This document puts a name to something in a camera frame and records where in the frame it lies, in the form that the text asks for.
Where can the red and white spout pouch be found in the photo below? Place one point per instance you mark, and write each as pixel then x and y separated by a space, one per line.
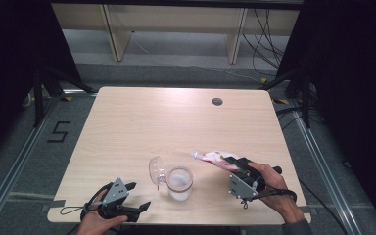
pixel 213 156

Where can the clear glass mug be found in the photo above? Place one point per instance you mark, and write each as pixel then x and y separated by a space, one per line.
pixel 178 182

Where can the grey tape strip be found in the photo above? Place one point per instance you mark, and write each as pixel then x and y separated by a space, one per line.
pixel 54 204

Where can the person's left hand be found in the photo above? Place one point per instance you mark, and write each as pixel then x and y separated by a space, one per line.
pixel 93 225

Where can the aluminium floor rail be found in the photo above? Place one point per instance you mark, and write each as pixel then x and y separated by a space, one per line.
pixel 326 173
pixel 16 163

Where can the black curtain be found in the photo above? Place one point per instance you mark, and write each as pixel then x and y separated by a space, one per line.
pixel 9 65
pixel 352 81

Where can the black metal stand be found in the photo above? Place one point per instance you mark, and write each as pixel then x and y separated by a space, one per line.
pixel 305 98
pixel 39 98

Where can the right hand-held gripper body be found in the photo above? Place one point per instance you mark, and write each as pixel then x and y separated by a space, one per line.
pixel 244 186

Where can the person's right hand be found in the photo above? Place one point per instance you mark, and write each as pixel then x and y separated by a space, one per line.
pixel 275 192

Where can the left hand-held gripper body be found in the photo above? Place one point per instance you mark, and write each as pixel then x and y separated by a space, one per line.
pixel 116 196

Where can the beige wooden shelf unit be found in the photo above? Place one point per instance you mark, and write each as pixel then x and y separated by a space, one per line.
pixel 176 19

